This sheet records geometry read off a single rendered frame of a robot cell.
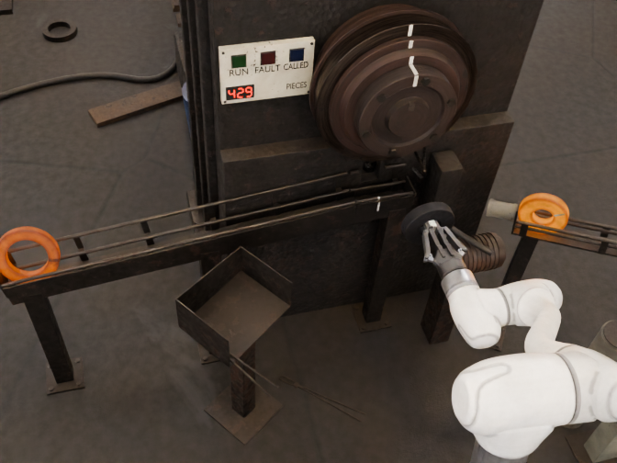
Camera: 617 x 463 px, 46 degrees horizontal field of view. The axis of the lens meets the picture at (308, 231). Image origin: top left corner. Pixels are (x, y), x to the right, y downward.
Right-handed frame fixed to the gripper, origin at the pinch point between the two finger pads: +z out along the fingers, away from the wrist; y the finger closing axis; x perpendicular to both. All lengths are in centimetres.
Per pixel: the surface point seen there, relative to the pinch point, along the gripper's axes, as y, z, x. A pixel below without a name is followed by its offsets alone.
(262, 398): -49, -4, -83
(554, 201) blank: 44.6, 3.9, -6.5
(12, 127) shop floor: -134, 164, -92
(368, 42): -17, 25, 45
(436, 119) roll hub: 3.4, 16.3, 23.4
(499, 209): 32.1, 11.5, -16.2
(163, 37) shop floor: -53, 226, -95
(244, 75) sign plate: -46, 37, 29
